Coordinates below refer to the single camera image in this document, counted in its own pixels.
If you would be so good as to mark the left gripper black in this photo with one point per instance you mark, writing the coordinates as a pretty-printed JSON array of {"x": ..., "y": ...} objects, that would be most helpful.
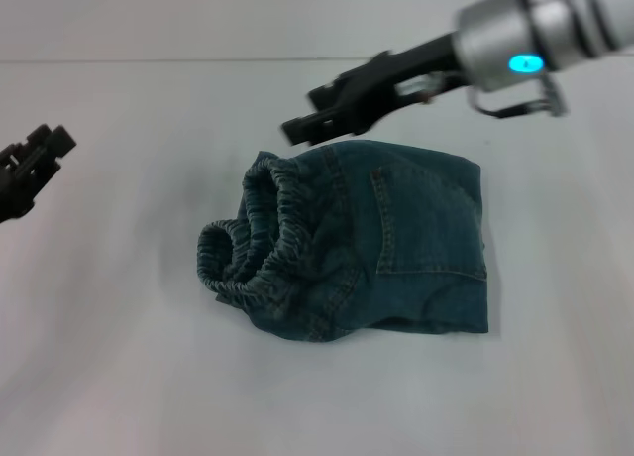
[{"x": 20, "y": 183}]

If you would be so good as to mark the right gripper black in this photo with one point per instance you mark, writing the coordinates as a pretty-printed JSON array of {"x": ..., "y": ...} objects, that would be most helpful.
[{"x": 396, "y": 84}]

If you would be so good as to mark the blue denim shorts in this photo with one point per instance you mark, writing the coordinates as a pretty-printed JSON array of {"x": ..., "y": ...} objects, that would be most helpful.
[{"x": 356, "y": 238}]

